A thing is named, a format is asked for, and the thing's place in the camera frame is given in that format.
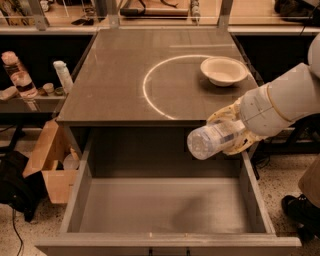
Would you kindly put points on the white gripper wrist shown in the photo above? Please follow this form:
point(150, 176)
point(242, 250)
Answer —
point(256, 111)

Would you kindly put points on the clear blue plastic bottle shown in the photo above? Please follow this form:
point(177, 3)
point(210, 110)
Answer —
point(215, 137)

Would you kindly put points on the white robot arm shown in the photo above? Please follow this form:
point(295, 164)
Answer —
point(296, 92)

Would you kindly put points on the grey drawer cabinet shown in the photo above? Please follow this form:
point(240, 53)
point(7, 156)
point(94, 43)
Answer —
point(138, 95)

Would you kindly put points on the open grey top drawer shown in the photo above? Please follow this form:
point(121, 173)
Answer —
point(139, 192)

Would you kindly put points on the white bottle on shelf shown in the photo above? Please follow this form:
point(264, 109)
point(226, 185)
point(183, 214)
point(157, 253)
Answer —
point(63, 75)

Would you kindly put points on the red labelled bottle on shelf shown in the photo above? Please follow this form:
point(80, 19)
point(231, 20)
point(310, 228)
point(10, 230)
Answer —
point(18, 75)

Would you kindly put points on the white paper bowl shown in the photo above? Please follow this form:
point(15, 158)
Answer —
point(223, 71)

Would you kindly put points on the brown trouser leg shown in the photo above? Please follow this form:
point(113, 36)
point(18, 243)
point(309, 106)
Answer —
point(309, 184)

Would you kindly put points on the black shoe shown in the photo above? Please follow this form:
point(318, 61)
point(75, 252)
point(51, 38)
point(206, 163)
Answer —
point(303, 212)

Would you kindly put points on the black device on back table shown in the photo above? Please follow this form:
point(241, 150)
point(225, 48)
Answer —
point(162, 8)

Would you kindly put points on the wooden box on floor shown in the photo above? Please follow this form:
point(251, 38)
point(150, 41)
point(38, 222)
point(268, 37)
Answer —
point(49, 152)

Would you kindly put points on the small jar on shelf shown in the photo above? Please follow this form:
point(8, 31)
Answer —
point(49, 88)

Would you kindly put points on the black bag on floor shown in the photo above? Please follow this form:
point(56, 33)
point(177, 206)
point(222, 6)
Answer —
point(23, 194)

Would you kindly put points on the pale object on shelf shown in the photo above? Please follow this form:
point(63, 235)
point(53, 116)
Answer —
point(8, 93)

